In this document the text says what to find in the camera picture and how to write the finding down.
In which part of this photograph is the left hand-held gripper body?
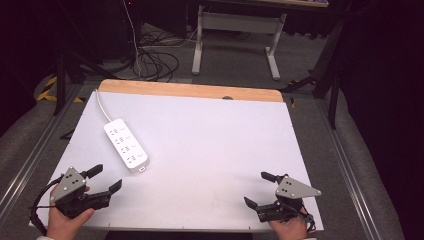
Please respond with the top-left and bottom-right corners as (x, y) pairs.
(49, 166), (112, 220)

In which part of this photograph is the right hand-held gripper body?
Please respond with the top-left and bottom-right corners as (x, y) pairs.
(256, 175), (322, 224)

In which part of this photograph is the white power strip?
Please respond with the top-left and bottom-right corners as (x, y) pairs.
(103, 118), (150, 174)

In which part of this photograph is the person's right hand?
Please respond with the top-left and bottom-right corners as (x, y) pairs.
(267, 206), (309, 240)

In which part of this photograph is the person's left hand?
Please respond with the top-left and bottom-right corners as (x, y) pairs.
(46, 184), (96, 240)

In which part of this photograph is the black tripod stand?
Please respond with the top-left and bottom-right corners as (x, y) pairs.
(52, 49), (118, 117)

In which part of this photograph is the black metal stand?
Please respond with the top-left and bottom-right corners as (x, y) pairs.
(280, 19), (345, 130)

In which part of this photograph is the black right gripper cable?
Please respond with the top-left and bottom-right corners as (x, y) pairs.
(299, 204), (317, 234)

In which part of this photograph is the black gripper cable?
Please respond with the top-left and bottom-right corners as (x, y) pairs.
(29, 175), (65, 236)
(299, 204), (317, 234)

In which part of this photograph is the aluminium rail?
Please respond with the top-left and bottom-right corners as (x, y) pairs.
(0, 84), (85, 215)
(315, 99), (380, 240)

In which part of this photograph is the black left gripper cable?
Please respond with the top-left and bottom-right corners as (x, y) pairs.
(29, 175), (65, 236)

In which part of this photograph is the white power strip cable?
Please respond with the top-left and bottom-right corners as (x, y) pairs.
(95, 88), (113, 123)

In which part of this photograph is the black floor cable bundle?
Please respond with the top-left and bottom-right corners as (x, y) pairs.
(132, 29), (181, 83)

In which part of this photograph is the thin white floor cable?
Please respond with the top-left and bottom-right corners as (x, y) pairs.
(122, 0), (142, 79)

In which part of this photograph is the white metal desk frame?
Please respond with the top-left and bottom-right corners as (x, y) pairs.
(191, 4), (288, 81)

